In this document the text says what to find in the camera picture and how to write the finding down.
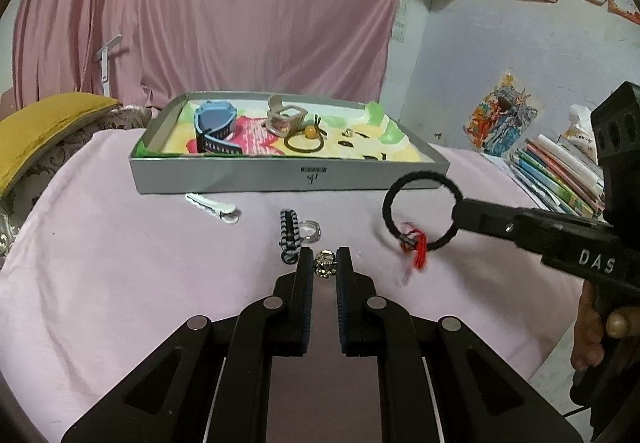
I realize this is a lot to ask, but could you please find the small gold crystal ring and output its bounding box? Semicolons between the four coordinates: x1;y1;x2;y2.
313;249;338;280

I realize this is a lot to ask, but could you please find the silver ring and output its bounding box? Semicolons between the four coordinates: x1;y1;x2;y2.
298;218;322;245

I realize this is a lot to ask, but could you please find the black braided bracelet red tassel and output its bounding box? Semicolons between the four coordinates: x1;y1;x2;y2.
380;170;466;271

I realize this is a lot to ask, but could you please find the brown hair tie yellow bead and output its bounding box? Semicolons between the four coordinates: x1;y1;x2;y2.
283;114;326;154

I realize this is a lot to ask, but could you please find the beige hair claw clip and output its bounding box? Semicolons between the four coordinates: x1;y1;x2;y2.
264;94;308;138

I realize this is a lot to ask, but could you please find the blue smart watch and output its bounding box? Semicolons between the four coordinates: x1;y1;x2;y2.
193;100;243;155

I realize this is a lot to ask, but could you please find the person's right hand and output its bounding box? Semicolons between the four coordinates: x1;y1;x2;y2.
570;281;640;371

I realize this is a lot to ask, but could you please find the stack of books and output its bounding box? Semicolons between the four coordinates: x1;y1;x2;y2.
506;134;604;220

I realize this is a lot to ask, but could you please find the white hair clip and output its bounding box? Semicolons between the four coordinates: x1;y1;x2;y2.
184;192;241;224

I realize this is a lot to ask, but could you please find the colourful painted paper liner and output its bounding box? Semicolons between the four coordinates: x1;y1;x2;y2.
132;95;427;163

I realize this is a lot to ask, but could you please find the grey shallow cardboard box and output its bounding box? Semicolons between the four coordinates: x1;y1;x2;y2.
129;91;450;194

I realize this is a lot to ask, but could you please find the pink bed sheet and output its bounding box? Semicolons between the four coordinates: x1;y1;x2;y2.
1;130;582;442

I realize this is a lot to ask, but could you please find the pink curtain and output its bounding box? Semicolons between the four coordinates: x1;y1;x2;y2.
13;0;399;108

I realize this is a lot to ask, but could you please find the yellow pillow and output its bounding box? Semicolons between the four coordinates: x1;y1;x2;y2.
1;93;120;197

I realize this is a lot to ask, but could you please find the colourful cartoon wall sticker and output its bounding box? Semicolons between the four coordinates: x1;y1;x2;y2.
463;72;540;157

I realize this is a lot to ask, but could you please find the wall calendar sheet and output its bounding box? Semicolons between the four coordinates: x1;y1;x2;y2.
390;0;408;43

